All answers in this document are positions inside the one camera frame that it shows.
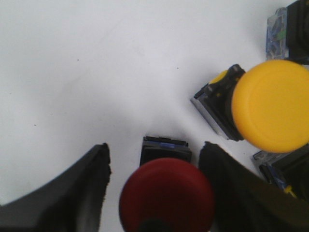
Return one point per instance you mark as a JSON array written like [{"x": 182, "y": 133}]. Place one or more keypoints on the yellow mushroom push button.
[{"x": 267, "y": 106}]

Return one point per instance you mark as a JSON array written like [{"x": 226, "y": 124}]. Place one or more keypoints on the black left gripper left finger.
[{"x": 71, "y": 202}]

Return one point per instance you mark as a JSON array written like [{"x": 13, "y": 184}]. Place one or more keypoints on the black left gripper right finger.
[{"x": 244, "y": 202}]

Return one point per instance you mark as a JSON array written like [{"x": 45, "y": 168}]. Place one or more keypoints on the red mushroom push button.
[
  {"x": 287, "y": 171},
  {"x": 288, "y": 33},
  {"x": 166, "y": 193}
]

